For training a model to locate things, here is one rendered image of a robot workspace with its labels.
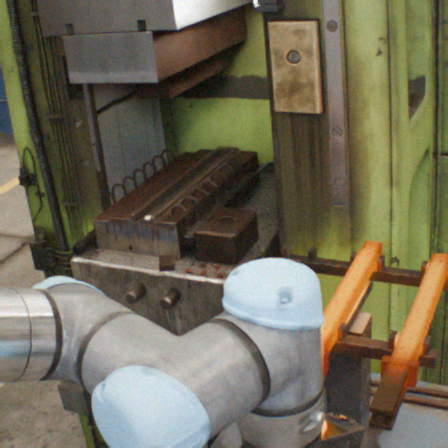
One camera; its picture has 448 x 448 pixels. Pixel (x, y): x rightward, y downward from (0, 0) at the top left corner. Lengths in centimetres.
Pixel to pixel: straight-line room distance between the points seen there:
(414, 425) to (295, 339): 73
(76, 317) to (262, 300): 15
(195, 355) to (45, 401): 215
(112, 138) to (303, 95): 52
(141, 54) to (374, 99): 43
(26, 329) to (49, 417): 202
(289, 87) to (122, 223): 43
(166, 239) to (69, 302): 84
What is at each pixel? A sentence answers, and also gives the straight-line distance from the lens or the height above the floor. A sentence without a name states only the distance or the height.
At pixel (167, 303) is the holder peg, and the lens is 133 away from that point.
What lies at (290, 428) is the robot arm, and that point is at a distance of 58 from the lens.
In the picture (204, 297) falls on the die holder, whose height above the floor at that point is 87.
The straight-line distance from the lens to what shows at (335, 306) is 102.
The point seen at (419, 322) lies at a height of 101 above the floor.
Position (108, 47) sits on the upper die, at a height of 134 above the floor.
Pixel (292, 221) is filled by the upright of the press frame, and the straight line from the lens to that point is 142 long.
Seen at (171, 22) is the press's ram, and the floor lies 138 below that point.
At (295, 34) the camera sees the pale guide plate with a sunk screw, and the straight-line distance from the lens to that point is 127.
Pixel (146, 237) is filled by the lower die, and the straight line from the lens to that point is 141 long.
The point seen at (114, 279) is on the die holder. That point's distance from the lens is 143.
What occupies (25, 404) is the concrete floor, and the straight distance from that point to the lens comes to 264.
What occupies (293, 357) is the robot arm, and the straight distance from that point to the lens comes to 53.
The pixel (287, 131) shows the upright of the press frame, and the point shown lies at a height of 114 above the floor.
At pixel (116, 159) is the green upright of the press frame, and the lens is 164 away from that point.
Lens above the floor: 155
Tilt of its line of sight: 24 degrees down
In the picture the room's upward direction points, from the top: 6 degrees counter-clockwise
